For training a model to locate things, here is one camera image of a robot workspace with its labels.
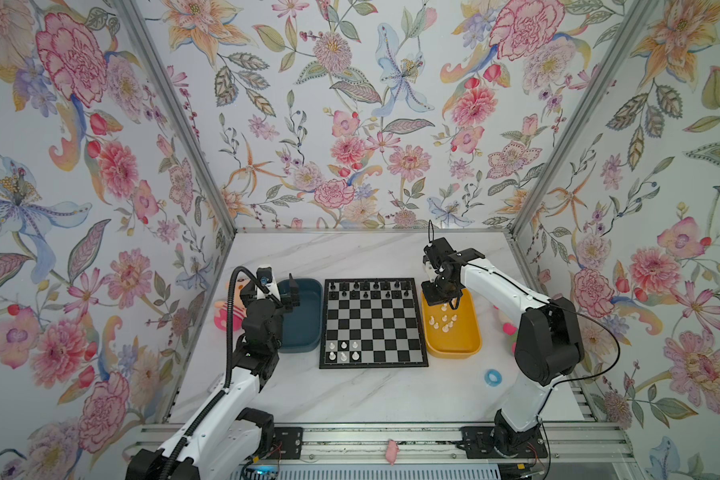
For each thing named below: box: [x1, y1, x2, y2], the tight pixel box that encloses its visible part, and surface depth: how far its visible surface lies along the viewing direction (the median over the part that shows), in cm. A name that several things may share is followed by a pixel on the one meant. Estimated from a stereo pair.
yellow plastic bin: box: [422, 289, 481, 359], surface depth 93 cm
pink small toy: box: [386, 439, 400, 466], surface depth 73 cm
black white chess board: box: [319, 277, 429, 369], surface depth 95 cm
